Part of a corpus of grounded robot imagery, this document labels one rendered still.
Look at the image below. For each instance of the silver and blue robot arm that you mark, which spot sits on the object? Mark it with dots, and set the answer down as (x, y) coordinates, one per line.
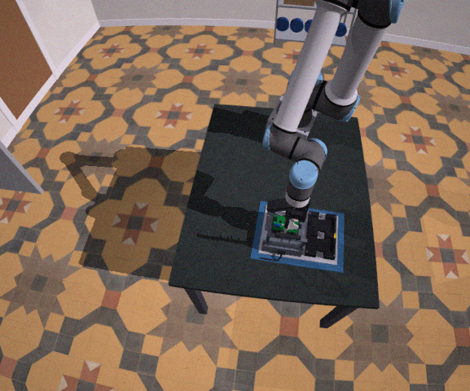
(336, 98)

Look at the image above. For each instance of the green circuit board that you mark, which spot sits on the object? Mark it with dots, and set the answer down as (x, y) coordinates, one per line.
(279, 222)

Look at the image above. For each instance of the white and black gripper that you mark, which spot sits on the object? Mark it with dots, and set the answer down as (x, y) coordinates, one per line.
(301, 213)

